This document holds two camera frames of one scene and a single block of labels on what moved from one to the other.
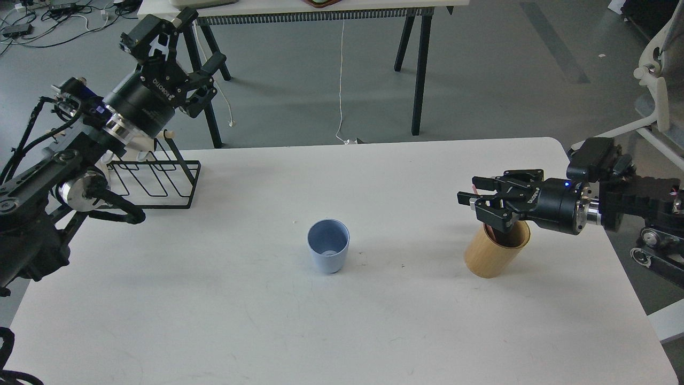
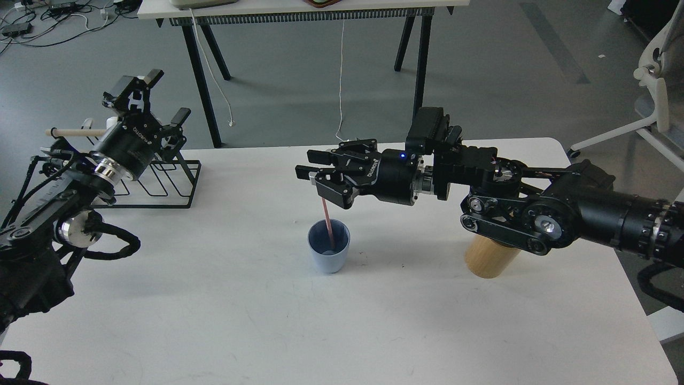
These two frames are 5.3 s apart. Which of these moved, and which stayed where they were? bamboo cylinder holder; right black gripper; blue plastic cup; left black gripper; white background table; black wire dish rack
Moved: right black gripper; left black gripper
Stayed: bamboo cylinder holder; white background table; black wire dish rack; blue plastic cup
